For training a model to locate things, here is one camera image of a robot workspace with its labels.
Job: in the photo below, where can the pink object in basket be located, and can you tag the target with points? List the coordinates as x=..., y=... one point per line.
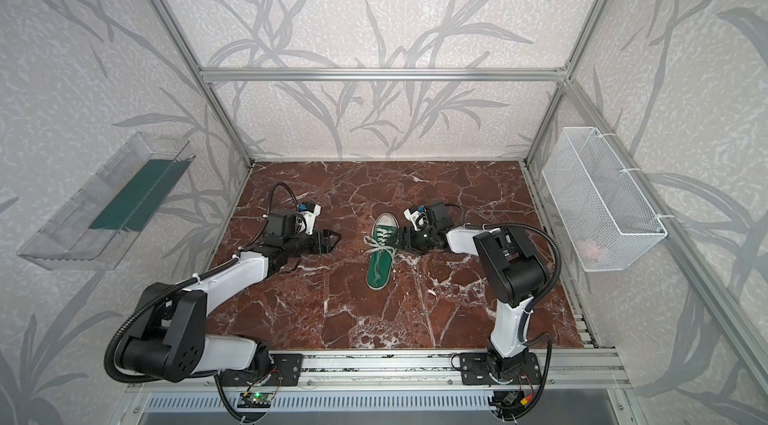
x=591, y=250

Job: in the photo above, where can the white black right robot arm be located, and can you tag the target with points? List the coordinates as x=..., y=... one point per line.
x=517, y=278

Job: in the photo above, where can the green circuit board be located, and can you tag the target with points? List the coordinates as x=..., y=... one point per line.
x=255, y=400

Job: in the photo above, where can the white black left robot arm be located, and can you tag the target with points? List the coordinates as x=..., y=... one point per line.
x=165, y=337

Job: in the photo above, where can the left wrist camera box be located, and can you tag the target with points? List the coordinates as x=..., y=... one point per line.
x=290, y=223

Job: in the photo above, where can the clear plastic wall tray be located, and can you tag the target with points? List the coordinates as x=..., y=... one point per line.
x=96, y=227

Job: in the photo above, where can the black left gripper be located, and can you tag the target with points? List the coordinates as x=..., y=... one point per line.
x=315, y=242

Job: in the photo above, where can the white wire mesh basket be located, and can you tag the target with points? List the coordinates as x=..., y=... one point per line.
x=598, y=198

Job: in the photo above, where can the white shoelace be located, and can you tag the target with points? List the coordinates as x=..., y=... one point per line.
x=381, y=246

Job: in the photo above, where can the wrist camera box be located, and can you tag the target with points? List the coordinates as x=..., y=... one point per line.
x=290, y=223
x=436, y=215

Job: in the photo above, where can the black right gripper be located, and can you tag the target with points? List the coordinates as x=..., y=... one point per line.
x=417, y=237

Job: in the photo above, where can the green canvas sneaker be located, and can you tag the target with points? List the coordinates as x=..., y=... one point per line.
x=378, y=274

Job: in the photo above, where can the aluminium cage frame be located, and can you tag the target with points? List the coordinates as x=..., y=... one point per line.
x=742, y=336

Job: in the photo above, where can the right circuit board with wires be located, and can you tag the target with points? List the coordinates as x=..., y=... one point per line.
x=510, y=406

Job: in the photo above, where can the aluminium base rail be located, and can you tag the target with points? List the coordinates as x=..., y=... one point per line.
x=421, y=380

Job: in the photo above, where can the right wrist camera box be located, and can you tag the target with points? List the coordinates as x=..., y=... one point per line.
x=436, y=215

